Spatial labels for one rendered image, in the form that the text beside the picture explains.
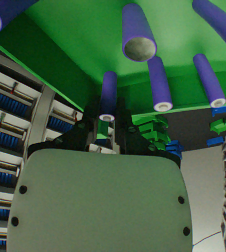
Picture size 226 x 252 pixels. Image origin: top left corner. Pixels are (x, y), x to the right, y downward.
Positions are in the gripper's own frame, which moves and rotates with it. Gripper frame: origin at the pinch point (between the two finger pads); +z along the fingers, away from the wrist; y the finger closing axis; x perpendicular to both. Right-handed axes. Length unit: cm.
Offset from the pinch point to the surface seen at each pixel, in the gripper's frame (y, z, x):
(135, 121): 29, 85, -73
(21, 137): -43, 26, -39
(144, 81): 4.7, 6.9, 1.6
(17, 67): -55, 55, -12
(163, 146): 52, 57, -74
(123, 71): 1.5, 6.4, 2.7
